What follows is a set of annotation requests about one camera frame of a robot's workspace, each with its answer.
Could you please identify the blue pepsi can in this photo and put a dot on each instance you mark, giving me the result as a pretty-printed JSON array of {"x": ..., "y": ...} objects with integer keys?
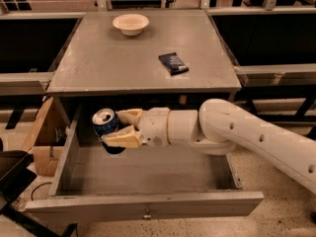
[{"x": 106, "y": 121}]

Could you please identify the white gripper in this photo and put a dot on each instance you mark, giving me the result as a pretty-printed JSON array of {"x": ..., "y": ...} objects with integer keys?
[{"x": 153, "y": 126}]

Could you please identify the metal drawer knob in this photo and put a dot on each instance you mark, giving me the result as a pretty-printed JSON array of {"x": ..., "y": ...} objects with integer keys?
[{"x": 147, "y": 215}]

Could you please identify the black chair at left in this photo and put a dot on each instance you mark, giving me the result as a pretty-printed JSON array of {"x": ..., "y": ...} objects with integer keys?
[{"x": 15, "y": 177}]

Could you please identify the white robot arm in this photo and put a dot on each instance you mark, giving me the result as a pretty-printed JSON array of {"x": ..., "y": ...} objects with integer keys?
[{"x": 212, "y": 129}]

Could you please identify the open grey top drawer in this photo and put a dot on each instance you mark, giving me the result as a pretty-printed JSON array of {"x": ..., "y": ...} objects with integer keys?
[{"x": 173, "y": 182}]

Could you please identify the white bowl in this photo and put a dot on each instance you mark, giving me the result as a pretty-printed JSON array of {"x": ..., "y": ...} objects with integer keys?
[{"x": 131, "y": 24}]

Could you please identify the grey cabinet with top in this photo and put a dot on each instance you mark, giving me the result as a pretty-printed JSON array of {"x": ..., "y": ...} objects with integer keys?
[{"x": 101, "y": 61}]

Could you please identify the cardboard box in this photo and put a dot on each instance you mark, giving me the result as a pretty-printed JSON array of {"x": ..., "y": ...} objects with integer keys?
[{"x": 46, "y": 137}]

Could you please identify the dark blue snack packet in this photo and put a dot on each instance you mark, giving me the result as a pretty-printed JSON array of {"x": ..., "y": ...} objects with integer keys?
[{"x": 173, "y": 63}]

